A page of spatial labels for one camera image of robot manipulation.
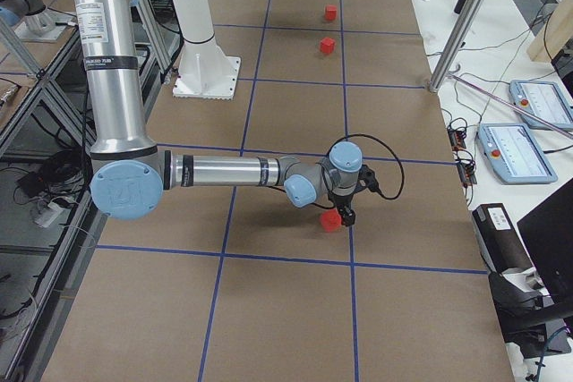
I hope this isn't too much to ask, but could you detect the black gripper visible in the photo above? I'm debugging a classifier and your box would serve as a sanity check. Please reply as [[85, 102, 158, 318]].
[[328, 165, 381, 226]]

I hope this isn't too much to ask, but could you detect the near teach pendant tablet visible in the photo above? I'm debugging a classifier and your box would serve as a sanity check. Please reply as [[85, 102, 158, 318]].
[[477, 123, 558, 185]]

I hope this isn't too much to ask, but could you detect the metal rod with hook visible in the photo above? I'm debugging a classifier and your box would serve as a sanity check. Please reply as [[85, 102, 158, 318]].
[[446, 72, 573, 140]]

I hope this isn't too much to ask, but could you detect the black box with label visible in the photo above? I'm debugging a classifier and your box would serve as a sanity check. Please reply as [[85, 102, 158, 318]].
[[471, 203, 535, 274]]

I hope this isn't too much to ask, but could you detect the teach pendant tablet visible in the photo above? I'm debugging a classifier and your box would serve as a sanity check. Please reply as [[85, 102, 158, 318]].
[[509, 80, 572, 132], [477, 123, 558, 185]]

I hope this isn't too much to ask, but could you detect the aluminium frame post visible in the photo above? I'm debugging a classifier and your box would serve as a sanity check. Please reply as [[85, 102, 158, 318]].
[[428, 0, 484, 93]]

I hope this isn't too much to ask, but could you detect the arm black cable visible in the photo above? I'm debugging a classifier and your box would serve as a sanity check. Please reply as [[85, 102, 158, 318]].
[[333, 132, 406, 200]]

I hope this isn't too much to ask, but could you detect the far teach pendant tablet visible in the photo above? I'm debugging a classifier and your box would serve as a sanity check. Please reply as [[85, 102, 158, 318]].
[[509, 80, 572, 132]]

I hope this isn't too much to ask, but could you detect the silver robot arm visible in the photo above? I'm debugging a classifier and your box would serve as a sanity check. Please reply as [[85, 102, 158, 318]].
[[74, 0, 380, 226], [1, 0, 76, 42]]

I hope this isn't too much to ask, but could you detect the white pedestal column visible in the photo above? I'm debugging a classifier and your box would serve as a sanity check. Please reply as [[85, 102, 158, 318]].
[[172, 0, 241, 100]]

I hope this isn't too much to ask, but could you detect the red block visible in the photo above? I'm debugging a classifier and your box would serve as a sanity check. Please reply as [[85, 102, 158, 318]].
[[320, 37, 336, 55], [324, 4, 338, 21], [319, 208, 342, 233]]

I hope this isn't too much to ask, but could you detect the black monitor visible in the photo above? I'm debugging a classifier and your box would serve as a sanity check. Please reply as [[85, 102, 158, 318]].
[[517, 180, 572, 301]]

